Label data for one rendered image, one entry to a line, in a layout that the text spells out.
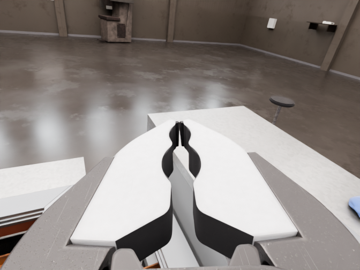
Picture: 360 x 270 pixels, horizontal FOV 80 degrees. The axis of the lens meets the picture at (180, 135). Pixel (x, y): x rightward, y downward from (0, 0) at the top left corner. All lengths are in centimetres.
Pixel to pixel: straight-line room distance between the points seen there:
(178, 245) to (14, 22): 1042
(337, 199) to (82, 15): 1047
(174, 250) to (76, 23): 1033
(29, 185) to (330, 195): 120
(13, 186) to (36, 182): 9
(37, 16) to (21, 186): 973
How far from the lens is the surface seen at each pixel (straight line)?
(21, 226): 101
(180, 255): 77
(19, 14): 1073
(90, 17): 1076
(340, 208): 85
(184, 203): 82
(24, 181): 124
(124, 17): 994
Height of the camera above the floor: 151
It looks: 30 degrees down
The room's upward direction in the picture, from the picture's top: 8 degrees clockwise
